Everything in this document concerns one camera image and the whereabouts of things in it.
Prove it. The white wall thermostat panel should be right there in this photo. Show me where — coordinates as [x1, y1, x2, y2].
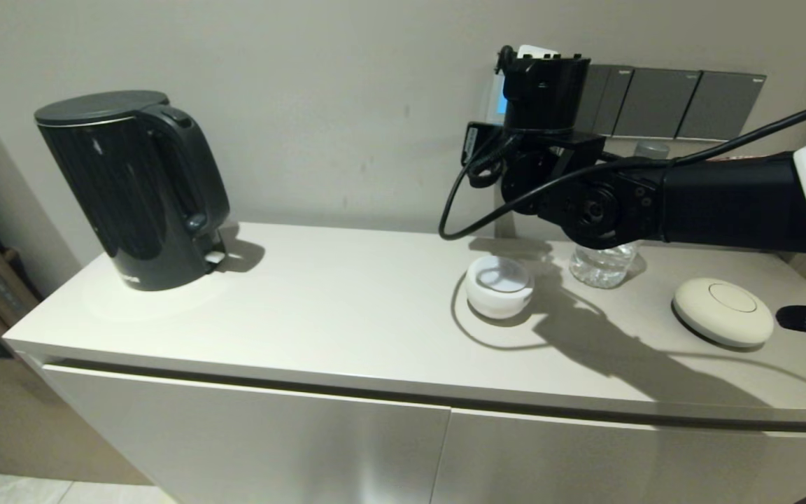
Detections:
[490, 70, 509, 116]

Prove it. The clear plastic water bottle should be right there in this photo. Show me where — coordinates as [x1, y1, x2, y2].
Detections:
[570, 140, 671, 289]

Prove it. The small white round speaker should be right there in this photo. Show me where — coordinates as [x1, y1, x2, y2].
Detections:
[465, 254, 535, 321]

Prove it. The cream round disc device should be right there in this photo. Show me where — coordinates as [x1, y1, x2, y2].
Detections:
[672, 277, 775, 349]

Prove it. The white sideboard cabinet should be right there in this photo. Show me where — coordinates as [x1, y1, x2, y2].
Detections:
[3, 223, 806, 504]

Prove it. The white cabinet door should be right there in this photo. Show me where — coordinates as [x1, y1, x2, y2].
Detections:
[43, 364, 451, 504]
[432, 408, 806, 504]

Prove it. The black electric kettle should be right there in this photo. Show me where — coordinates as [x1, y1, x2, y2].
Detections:
[34, 90, 231, 293]

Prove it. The light brown wooden door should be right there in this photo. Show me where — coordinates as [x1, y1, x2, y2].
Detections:
[0, 196, 152, 487]

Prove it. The grey triple rocker wall switch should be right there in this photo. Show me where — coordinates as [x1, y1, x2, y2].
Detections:
[574, 65, 635, 136]

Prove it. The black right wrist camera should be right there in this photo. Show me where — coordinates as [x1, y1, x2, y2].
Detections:
[461, 122, 505, 169]

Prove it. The grey single wall switch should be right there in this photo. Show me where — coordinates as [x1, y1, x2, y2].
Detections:
[614, 69, 702, 139]
[676, 72, 768, 143]

